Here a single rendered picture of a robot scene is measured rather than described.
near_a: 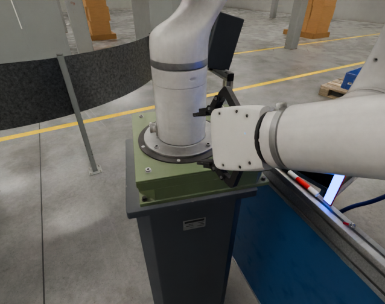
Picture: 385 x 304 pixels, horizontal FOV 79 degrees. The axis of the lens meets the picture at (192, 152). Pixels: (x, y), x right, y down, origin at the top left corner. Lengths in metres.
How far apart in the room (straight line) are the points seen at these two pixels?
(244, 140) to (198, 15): 0.25
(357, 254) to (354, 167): 0.43
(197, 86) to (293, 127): 0.26
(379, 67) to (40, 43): 6.13
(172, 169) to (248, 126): 0.22
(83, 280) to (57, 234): 0.41
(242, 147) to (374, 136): 0.16
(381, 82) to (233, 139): 0.19
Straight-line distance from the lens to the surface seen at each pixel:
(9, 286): 1.77
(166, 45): 0.47
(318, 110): 0.29
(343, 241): 0.69
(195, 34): 0.47
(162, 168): 0.51
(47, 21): 6.20
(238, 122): 0.35
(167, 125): 0.53
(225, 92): 0.40
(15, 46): 6.29
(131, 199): 0.56
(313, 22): 9.07
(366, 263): 0.68
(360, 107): 0.27
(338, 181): 0.67
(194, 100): 0.50
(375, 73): 0.36
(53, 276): 1.68
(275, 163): 0.32
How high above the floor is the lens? 1.32
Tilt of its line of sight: 35 degrees down
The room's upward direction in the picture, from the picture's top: straight up
